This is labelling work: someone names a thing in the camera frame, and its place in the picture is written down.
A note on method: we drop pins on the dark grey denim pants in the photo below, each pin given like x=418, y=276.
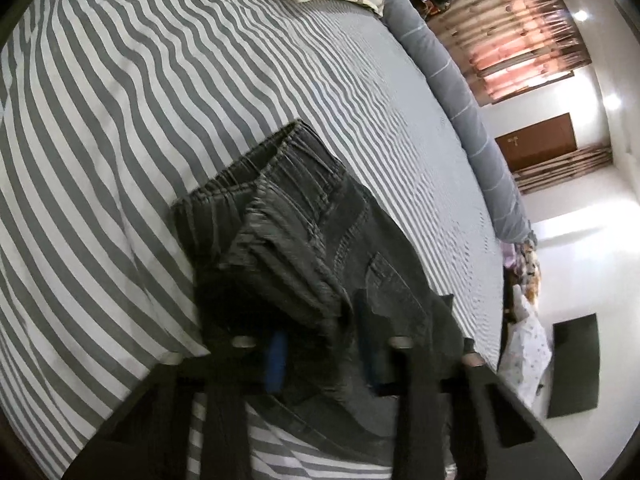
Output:
x=300, y=240

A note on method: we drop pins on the grey white striped bed sheet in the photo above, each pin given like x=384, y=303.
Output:
x=165, y=125

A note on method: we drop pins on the brown patterned curtain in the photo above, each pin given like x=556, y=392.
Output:
x=505, y=25

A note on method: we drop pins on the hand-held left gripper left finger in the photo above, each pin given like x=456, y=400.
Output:
x=276, y=362

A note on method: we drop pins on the wooden door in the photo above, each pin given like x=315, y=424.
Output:
x=542, y=141

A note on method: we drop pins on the black floor mat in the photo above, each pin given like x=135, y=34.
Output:
x=575, y=366

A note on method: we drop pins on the grey rolled blanket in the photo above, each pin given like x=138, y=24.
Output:
x=450, y=95

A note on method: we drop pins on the white dotted cloth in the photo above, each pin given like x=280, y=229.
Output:
x=525, y=355

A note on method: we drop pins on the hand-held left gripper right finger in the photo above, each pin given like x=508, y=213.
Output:
x=374, y=360

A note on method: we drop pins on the colourful clothes pile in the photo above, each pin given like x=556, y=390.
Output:
x=524, y=262

